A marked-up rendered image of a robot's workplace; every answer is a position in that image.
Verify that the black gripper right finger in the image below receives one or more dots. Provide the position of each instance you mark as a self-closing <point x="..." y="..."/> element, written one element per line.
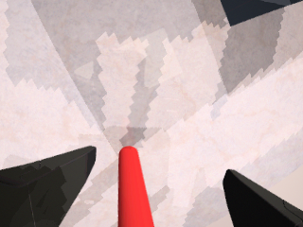
<point x="251" y="205"/>

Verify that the red peg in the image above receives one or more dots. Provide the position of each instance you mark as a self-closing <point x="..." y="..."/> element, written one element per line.
<point x="132" y="200"/>

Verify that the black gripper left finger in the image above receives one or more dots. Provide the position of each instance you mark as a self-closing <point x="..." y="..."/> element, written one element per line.
<point x="40" y="194"/>

